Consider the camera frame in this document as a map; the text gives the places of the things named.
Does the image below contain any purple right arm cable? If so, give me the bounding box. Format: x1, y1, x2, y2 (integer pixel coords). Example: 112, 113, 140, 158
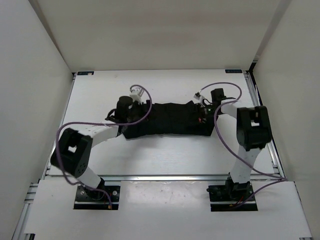
194, 81, 287, 207

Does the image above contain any white front cover panel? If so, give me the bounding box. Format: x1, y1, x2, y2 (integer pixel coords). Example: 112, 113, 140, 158
24, 180, 312, 240

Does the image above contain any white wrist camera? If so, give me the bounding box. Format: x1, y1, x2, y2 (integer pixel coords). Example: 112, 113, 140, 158
129, 88, 145, 105
193, 91, 205, 105

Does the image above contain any blue left corner label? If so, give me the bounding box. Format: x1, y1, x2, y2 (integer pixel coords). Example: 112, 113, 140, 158
77, 71, 95, 76

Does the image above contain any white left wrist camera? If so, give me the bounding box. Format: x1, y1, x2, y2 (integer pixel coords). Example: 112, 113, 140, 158
129, 88, 145, 105

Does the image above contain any blue right corner label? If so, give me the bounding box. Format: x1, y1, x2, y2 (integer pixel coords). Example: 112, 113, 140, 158
225, 69, 243, 74

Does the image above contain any blue corner label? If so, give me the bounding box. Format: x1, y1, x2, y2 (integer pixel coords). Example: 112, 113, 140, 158
77, 71, 95, 76
225, 69, 243, 74

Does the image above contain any aluminium front rail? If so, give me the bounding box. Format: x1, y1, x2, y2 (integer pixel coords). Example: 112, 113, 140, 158
102, 175, 283, 182

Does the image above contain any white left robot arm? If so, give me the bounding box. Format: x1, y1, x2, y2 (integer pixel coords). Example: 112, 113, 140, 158
50, 94, 153, 200

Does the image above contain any aluminium rail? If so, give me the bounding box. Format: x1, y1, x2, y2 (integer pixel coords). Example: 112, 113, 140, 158
102, 175, 283, 182
244, 59, 286, 178

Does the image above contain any aluminium right side rail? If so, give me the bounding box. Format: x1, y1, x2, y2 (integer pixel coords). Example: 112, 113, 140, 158
244, 59, 286, 178

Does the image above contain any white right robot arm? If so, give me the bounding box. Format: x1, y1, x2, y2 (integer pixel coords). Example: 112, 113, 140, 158
205, 88, 272, 202

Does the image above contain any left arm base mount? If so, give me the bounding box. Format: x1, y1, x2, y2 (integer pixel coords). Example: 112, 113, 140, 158
73, 185, 121, 211

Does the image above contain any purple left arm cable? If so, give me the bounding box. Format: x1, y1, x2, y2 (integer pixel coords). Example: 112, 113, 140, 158
55, 84, 153, 206

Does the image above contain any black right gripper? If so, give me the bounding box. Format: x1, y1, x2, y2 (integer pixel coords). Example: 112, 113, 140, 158
185, 102, 222, 126

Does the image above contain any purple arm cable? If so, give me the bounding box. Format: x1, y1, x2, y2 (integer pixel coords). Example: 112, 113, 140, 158
55, 84, 153, 206
194, 81, 287, 207

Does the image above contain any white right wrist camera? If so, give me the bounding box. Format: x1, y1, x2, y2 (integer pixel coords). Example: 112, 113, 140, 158
193, 91, 205, 105

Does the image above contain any black skirt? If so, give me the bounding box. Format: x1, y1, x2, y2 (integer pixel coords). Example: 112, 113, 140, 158
123, 100, 215, 139

